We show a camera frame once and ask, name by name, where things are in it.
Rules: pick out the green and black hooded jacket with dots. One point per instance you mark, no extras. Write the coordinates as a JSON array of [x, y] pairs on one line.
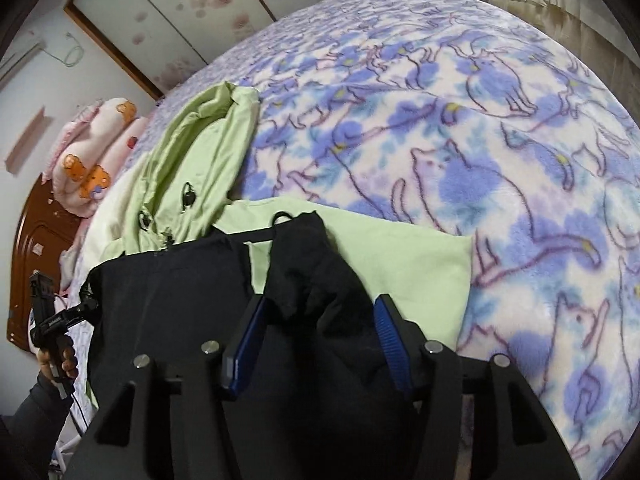
[[200, 300]]

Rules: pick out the person's left hand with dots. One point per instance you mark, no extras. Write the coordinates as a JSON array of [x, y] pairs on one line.
[[70, 360]]

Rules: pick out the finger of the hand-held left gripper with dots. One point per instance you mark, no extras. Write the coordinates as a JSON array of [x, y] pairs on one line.
[[87, 306]]

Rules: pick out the pink wall shelf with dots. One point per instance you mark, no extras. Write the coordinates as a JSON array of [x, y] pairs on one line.
[[27, 140]]

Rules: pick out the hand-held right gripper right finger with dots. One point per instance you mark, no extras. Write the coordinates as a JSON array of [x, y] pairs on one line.
[[392, 345]]

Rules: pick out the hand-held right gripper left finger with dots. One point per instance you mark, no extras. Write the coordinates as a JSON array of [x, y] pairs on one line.
[[250, 340]]

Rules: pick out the person's left forearm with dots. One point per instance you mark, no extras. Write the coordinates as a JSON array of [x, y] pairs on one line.
[[35, 425]]

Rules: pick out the purple cat print blanket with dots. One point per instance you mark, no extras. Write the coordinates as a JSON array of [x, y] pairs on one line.
[[450, 160]]

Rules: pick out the rolled pink bear quilt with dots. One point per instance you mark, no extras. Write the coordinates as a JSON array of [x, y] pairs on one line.
[[85, 160]]

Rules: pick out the floral sliding door wardrobe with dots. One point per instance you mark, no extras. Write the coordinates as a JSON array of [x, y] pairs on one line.
[[200, 15]]

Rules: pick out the white air conditioner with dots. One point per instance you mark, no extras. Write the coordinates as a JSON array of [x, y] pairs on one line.
[[20, 62]]

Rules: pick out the pink bed sheet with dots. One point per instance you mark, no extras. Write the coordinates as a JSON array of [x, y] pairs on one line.
[[70, 270]]

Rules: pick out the wooden headboard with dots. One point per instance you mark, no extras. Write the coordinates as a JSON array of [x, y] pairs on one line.
[[40, 250]]

